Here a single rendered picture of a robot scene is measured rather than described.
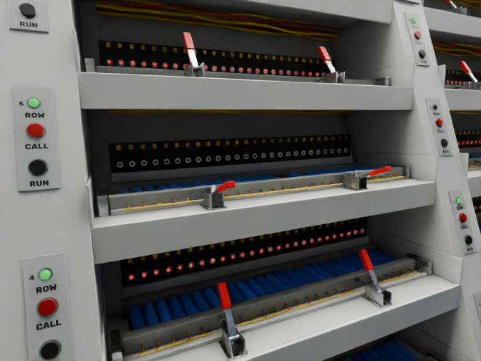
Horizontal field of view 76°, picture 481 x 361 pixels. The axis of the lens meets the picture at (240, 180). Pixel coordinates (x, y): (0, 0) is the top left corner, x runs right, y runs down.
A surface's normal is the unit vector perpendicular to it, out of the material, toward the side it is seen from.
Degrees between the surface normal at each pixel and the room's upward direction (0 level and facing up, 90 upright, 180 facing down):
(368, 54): 90
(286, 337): 18
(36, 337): 90
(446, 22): 108
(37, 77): 90
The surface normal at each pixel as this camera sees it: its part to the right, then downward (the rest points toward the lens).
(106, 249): 0.40, 0.13
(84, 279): 0.38, -0.18
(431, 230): -0.91, 0.09
